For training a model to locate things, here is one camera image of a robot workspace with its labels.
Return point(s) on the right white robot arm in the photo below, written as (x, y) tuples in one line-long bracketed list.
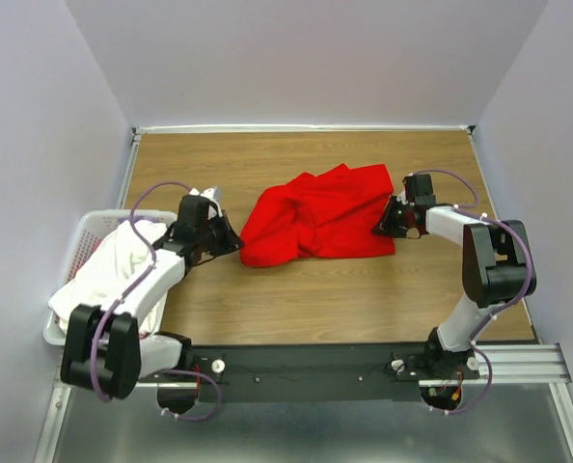
[(497, 272)]

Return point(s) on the white t shirt in basket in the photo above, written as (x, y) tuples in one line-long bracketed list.
[(108, 270)]

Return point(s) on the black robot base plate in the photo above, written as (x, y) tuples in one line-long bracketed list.
[(314, 373)]

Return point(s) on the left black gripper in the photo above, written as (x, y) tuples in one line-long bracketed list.
[(232, 242)]

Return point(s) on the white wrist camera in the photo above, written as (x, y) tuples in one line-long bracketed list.
[(401, 198), (212, 194)]

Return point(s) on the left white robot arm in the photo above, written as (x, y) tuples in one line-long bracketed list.
[(104, 351)]

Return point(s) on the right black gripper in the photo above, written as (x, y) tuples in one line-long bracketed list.
[(384, 226)]

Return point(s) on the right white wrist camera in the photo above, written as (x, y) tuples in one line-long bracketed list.
[(401, 198)]

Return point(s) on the red t shirt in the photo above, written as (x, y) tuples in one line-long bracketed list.
[(329, 216)]

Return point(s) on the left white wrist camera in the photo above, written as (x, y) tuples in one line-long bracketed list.
[(212, 194)]

